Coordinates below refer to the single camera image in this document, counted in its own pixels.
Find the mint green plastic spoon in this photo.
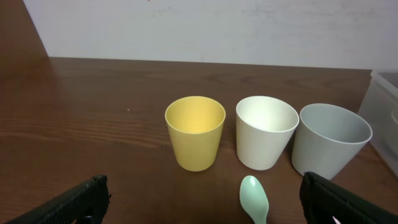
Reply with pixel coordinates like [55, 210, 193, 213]
[239, 175, 269, 224]

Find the yellow plastic cup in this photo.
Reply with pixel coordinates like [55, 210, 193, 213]
[165, 96, 226, 172]

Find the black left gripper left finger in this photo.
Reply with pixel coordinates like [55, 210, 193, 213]
[9, 175, 111, 224]

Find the grey plastic cup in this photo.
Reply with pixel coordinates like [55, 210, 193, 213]
[292, 103, 373, 180]

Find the white plastic cup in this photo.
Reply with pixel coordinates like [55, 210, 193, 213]
[236, 96, 300, 170]

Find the clear plastic container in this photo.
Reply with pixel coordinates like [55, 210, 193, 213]
[358, 70, 397, 174]

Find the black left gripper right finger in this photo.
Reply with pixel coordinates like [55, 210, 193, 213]
[299, 172, 397, 224]

